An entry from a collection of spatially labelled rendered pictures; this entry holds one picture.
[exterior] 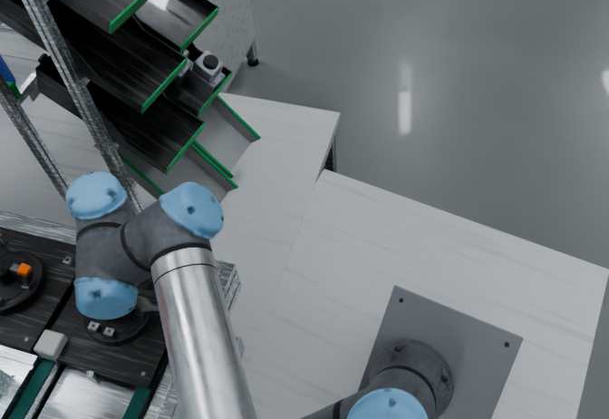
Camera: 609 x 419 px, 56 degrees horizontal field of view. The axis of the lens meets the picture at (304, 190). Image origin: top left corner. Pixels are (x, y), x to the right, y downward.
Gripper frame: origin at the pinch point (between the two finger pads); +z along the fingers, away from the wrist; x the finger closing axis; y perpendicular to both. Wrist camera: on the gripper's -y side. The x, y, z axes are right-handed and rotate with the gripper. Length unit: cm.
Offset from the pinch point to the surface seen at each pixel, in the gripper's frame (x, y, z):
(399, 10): 244, 7, 106
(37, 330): -7.8, -23.4, 9.2
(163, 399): -13.1, 6.3, 10.3
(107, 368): -11.0, -6.1, 9.2
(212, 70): 42.4, -0.6, -19.3
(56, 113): 56, -63, 20
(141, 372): -9.9, 0.7, 9.1
